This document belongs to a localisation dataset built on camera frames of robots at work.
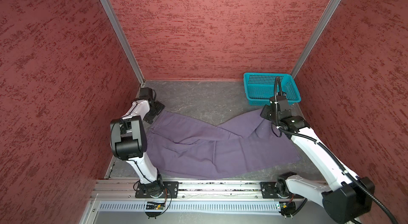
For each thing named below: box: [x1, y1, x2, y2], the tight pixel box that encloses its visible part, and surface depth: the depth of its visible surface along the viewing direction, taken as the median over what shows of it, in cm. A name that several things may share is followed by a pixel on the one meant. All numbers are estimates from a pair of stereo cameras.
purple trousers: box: [146, 109, 302, 178], surface depth 87 cm
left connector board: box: [145, 201, 166, 210], surface depth 73 cm
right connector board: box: [278, 201, 296, 217], surface depth 73 cm
